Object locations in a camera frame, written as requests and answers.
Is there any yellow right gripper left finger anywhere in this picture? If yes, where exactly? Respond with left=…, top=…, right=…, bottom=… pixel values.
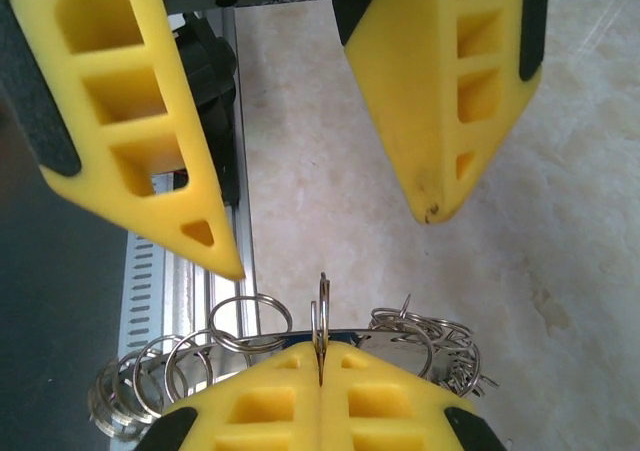
left=142, top=340, right=322, bottom=451

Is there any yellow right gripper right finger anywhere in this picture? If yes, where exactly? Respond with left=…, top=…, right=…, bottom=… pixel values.
left=319, top=340, right=505, bottom=451

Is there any silver keyring chain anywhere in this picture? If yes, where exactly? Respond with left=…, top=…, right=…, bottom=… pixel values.
left=88, top=270, right=501, bottom=442

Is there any grey slotted cable duct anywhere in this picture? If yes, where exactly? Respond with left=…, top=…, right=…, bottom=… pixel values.
left=119, top=230, right=174, bottom=352

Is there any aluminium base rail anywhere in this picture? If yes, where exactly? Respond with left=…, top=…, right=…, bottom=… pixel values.
left=169, top=8, right=262, bottom=345

